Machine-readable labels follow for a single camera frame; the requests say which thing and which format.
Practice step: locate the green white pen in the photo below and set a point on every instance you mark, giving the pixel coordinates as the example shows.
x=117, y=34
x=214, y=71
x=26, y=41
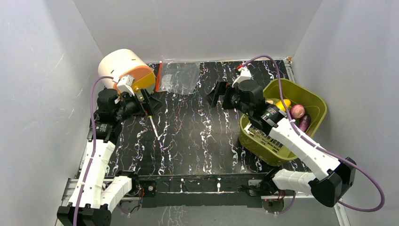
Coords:
x=154, y=127

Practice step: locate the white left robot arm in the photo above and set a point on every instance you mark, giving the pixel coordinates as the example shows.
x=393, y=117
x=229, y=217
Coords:
x=92, y=202

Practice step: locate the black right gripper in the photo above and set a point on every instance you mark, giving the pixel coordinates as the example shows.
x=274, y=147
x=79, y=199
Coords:
x=224, y=96

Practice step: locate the white orange cylindrical drum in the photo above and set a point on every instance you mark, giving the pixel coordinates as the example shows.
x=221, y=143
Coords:
x=123, y=62

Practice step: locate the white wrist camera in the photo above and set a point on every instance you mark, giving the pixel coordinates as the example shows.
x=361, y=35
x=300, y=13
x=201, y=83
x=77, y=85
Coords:
x=244, y=74
x=125, y=84

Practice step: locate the clear orange zip top bag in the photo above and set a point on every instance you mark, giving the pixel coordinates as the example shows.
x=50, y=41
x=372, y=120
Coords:
x=179, y=78

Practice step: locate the purple toy eggplant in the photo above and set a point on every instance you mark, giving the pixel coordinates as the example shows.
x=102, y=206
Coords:
x=304, y=123

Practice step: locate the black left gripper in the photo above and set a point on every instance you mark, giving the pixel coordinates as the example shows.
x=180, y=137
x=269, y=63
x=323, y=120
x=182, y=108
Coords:
x=144, y=108

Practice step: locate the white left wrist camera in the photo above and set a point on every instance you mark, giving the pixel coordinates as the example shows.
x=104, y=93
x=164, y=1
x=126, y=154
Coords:
x=125, y=84

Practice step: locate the yellow toy lemon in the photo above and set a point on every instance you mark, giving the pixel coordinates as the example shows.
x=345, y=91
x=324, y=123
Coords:
x=282, y=105

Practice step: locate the olive green plastic basket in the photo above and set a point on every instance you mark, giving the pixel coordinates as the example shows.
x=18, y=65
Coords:
x=268, y=149

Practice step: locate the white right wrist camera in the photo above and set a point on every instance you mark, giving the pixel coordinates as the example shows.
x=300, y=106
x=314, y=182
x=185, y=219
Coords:
x=244, y=74

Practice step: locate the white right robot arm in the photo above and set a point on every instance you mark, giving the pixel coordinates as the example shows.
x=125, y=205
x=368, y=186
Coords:
x=329, y=179

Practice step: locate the pink toy onion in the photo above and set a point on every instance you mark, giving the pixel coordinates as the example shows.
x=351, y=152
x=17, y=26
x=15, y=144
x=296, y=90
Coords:
x=297, y=111

